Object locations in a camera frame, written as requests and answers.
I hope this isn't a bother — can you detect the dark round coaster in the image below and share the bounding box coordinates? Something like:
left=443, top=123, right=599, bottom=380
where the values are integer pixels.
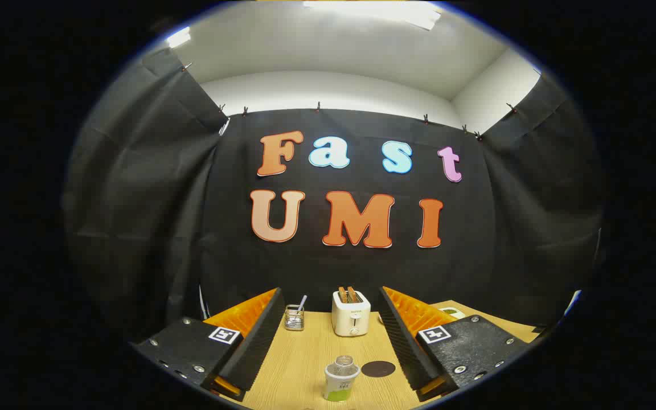
left=360, top=360, right=396, bottom=378

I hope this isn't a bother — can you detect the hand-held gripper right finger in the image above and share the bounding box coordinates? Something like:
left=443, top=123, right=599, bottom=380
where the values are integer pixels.
left=378, top=286, right=531, bottom=403

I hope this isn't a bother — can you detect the juice bottle white green label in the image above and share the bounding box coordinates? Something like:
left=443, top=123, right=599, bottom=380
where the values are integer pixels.
left=324, top=355, right=360, bottom=403

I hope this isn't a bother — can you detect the black backdrop cloth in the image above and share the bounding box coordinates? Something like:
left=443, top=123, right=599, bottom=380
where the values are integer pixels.
left=61, top=47, right=605, bottom=342

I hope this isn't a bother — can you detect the wire basket holder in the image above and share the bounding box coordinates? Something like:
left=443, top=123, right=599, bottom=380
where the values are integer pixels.
left=284, top=305, right=305, bottom=331

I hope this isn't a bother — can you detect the large ceiling light panel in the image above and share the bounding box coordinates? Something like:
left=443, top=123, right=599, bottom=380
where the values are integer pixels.
left=304, top=0, right=441, bottom=30

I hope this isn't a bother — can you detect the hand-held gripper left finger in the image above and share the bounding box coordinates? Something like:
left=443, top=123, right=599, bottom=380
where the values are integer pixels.
left=130, top=288, right=287, bottom=403

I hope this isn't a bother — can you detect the wooden table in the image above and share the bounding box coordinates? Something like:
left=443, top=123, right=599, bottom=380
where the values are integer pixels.
left=203, top=300, right=542, bottom=410

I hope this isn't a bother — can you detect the white toaster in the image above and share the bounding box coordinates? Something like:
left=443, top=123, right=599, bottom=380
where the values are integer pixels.
left=331, top=290, right=371, bottom=338

